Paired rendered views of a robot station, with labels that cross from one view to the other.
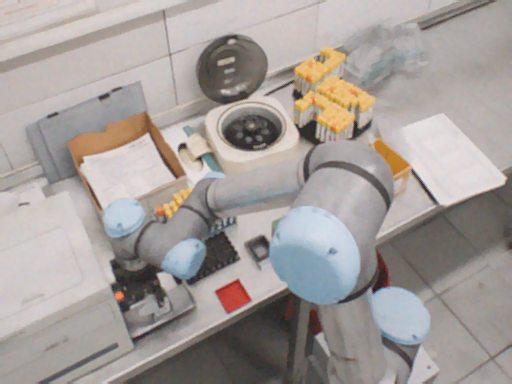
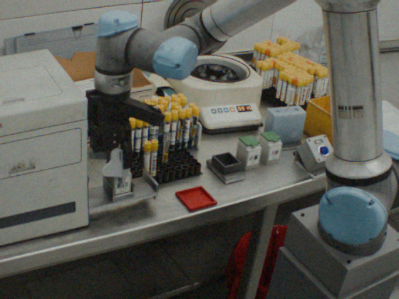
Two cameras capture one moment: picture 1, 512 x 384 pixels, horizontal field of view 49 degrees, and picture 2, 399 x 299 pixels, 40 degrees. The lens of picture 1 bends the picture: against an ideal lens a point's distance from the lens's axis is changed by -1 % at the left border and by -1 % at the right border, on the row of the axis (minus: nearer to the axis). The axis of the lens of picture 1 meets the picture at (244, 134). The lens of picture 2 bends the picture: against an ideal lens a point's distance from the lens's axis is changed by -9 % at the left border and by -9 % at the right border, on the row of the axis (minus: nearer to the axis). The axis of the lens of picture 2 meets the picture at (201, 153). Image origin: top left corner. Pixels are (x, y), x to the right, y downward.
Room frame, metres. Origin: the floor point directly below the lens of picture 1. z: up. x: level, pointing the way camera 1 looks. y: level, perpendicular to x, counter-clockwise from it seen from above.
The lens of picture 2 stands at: (-0.39, 0.15, 1.64)
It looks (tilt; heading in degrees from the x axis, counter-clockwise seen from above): 31 degrees down; 354
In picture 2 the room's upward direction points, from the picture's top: 7 degrees clockwise
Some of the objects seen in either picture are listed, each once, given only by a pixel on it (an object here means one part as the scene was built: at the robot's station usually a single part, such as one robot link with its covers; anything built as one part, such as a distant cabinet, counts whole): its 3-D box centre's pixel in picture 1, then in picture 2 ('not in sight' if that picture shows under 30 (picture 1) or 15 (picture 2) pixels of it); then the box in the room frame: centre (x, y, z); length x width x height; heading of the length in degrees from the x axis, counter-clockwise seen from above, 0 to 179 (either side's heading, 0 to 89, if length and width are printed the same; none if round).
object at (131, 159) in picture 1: (129, 174); (90, 95); (1.01, 0.32, 0.95); 0.29 x 0.25 x 0.15; 28
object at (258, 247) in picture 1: (261, 249); (226, 165); (0.79, -0.04, 0.89); 0.09 x 0.05 x 0.04; 29
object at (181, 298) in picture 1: (151, 311); (108, 191); (0.62, 0.23, 0.92); 0.21 x 0.07 x 0.05; 118
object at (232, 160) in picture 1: (253, 143); (216, 88); (1.13, -0.03, 0.94); 0.30 x 0.24 x 0.12; 19
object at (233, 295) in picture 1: (233, 295); (196, 198); (0.67, 0.04, 0.88); 0.07 x 0.07 x 0.01; 28
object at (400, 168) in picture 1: (375, 173); (335, 122); (1.01, -0.36, 0.93); 0.13 x 0.13 x 0.10; 33
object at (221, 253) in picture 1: (201, 249); (162, 151); (0.78, 0.12, 0.93); 0.17 x 0.09 x 0.11; 118
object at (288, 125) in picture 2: not in sight; (284, 127); (0.95, -0.20, 0.92); 0.10 x 0.07 x 0.10; 110
